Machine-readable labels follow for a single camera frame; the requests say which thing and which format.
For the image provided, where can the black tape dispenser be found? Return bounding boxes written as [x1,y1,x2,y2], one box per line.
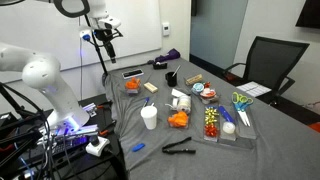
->
[153,62,167,70]

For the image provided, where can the whiteboard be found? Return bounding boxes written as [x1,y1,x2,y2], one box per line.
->
[0,0,162,70]

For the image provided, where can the white foam cup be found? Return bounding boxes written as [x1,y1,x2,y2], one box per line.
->
[140,106,157,130]

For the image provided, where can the green blue scissors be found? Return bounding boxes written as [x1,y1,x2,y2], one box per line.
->
[232,92,253,126]

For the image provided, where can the white wall thermostat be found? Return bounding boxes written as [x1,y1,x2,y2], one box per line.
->
[162,22,170,36]

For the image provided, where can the orange bag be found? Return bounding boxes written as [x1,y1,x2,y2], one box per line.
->
[308,122,320,133]

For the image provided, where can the round blue tin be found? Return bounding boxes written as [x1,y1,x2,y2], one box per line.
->
[192,83,204,94]

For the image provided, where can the black office chair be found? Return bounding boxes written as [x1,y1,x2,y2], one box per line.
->
[222,36,309,105]

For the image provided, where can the white paper sheet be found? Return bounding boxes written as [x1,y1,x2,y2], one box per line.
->
[238,82,271,97]

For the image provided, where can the wooden stamp block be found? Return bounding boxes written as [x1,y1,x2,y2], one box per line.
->
[185,74,203,85]

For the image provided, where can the blue marker tube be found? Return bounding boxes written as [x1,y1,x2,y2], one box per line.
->
[218,106,235,124]

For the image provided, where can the orange item in clear box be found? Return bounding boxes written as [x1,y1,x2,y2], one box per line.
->
[125,77,140,95]

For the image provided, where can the black mug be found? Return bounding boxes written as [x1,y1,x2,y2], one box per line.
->
[165,72,177,87]

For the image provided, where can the white framed tablet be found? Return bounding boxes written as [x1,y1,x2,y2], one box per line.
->
[122,69,144,79]

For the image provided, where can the orange item in near box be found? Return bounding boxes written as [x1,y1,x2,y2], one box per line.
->
[168,111,188,128]

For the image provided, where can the gold gift bow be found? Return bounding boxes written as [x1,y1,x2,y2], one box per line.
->
[205,107,219,125]

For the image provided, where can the white emergency stop button box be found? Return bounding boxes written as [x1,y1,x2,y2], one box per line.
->
[86,136,110,157]

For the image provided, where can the white tape roll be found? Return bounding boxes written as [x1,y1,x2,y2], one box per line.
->
[169,95,191,114]

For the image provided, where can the silver pen in mug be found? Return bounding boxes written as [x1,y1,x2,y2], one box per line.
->
[172,65,181,77]

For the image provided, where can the black and blue pen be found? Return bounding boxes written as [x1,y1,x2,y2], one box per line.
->
[143,97,150,107]

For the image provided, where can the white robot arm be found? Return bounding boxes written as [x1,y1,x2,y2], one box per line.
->
[0,0,122,131]

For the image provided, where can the grey tablecloth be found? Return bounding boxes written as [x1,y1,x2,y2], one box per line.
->
[105,59,320,180]

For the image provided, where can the clear tray with red items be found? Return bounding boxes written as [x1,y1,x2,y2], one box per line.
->
[200,82,219,104]

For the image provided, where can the black camera tripod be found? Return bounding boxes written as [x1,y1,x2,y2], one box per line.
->
[84,15,108,85]

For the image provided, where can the purple folded umbrella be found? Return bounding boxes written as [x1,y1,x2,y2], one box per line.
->
[147,49,180,64]

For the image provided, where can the red gift bow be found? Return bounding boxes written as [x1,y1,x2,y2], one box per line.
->
[204,125,218,137]

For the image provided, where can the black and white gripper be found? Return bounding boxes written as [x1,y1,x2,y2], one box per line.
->
[94,29,122,63]

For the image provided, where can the black wall television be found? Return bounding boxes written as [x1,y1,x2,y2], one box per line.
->
[296,0,320,29]

